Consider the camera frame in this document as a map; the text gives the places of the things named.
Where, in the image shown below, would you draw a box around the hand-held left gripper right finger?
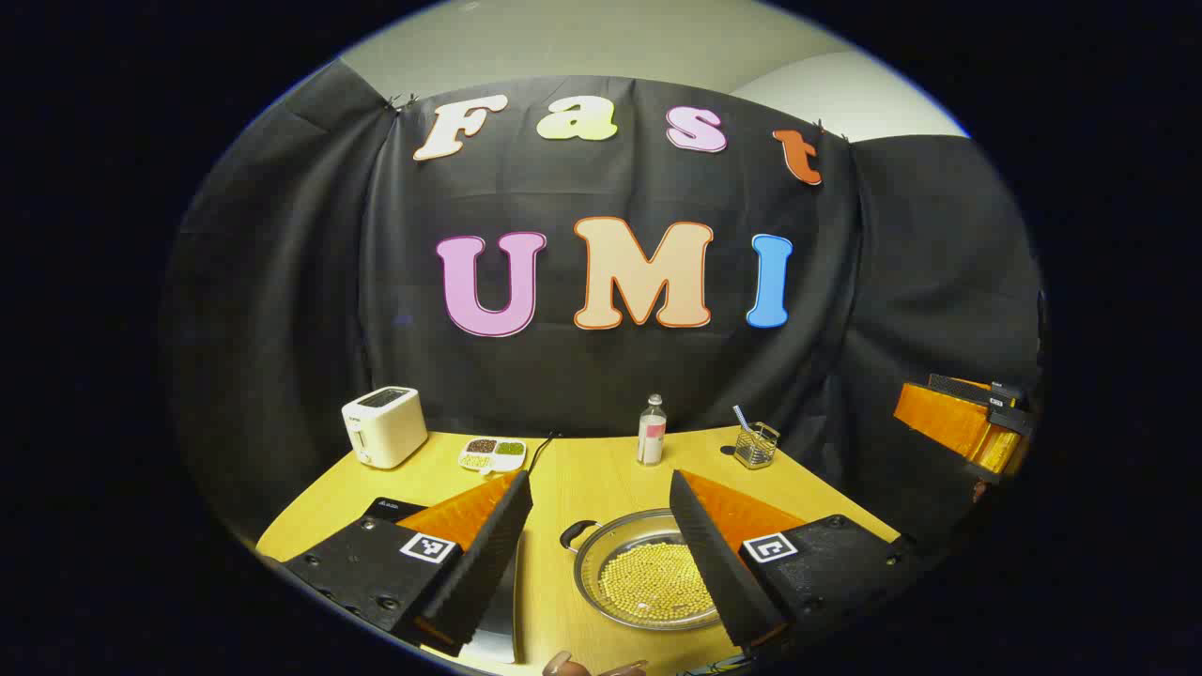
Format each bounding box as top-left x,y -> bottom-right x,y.
669,469 -> 917,653

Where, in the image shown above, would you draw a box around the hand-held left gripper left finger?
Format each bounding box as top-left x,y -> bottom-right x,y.
282,469 -> 534,656

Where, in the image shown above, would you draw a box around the stainless steel pot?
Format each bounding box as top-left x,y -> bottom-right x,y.
560,508 -> 752,632

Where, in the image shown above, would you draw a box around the black induction cooktop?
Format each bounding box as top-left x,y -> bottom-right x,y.
362,496 -> 519,665

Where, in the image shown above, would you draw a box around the heap of yellow beans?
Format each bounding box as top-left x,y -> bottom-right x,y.
598,541 -> 719,621

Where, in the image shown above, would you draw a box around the white divided bean dish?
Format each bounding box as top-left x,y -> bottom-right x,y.
458,438 -> 528,474

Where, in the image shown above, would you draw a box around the clear bottle with pink label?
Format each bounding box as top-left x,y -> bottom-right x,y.
637,394 -> 668,467

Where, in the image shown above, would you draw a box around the white toaster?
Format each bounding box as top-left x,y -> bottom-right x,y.
341,387 -> 429,469

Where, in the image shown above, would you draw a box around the wire mesh holder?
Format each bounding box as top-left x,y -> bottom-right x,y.
733,422 -> 780,469

